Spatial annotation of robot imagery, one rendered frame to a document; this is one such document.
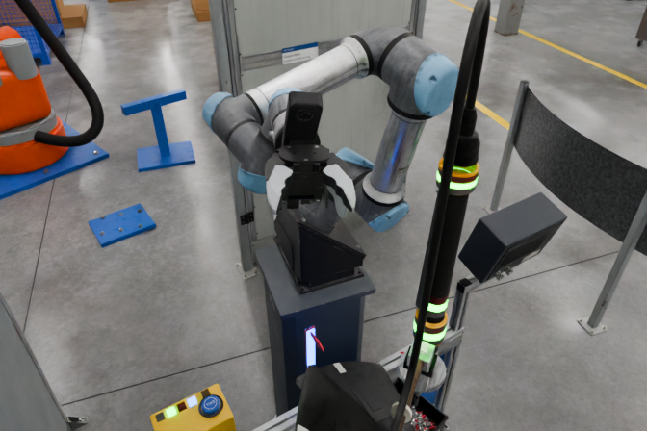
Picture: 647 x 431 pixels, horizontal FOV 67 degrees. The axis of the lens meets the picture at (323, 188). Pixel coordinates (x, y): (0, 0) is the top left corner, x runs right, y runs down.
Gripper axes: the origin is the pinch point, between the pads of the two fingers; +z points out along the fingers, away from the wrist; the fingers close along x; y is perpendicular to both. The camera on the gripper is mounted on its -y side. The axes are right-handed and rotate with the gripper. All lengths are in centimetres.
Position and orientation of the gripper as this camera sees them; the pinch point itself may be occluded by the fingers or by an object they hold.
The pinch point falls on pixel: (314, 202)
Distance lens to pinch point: 60.2
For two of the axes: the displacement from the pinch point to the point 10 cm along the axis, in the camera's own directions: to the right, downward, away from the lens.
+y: -0.6, 8.4, 5.4
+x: -9.9, 0.2, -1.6
